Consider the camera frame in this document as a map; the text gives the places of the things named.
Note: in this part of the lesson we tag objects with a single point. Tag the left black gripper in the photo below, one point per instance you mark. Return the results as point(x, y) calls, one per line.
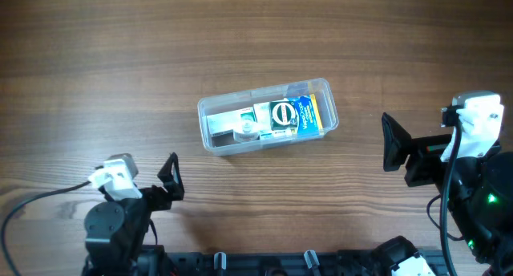
point(161, 193)

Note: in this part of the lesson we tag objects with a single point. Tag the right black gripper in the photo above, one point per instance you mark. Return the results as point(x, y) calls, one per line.
point(426, 152)

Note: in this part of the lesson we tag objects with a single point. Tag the white Panadol box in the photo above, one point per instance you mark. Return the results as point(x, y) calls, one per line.
point(225, 122)

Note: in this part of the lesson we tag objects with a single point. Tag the white sanitizer bottle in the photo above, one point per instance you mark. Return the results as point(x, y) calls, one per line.
point(245, 131)

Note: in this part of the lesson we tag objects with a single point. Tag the blue yellow VapoDrops box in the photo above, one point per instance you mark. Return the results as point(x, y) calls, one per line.
point(309, 120)

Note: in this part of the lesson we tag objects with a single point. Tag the dark green square packet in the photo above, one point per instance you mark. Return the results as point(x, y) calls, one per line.
point(283, 115)

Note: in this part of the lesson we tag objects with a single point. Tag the white plaster box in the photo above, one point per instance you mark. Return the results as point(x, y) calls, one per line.
point(263, 118)

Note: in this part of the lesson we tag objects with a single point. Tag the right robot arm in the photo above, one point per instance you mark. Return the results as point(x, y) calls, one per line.
point(480, 197)

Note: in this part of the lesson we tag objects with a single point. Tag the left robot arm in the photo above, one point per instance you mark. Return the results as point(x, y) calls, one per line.
point(117, 227)

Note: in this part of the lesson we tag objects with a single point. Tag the clear plastic container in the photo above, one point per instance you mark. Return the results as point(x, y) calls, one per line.
point(225, 145)

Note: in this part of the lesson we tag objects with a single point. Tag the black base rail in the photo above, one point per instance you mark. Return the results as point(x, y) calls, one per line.
point(395, 257)

